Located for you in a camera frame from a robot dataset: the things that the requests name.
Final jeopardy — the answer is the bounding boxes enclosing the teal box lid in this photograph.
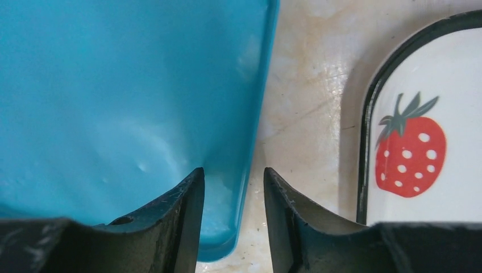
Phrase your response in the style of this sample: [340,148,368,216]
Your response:
[1,1,280,262]

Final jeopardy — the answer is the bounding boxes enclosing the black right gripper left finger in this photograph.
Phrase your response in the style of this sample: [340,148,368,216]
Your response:
[1,168,205,272]

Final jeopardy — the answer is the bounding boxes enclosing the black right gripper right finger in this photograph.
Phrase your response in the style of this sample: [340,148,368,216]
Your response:
[263,168,481,272]

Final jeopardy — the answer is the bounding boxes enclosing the strawberry print tray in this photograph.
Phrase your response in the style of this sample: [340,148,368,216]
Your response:
[356,10,481,225]

